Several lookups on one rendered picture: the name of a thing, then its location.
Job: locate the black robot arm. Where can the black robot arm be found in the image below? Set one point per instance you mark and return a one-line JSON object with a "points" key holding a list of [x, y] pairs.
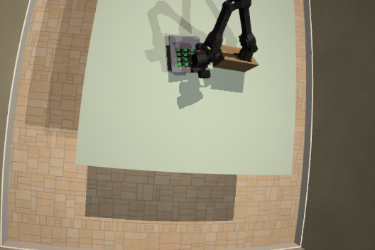
{"points": [[215, 37]]}

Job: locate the grey switch panel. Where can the grey switch panel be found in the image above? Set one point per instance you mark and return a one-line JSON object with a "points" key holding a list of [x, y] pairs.
{"points": [[179, 58]]}

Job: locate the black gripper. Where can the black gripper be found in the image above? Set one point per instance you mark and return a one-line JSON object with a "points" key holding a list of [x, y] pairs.
{"points": [[203, 73]]}

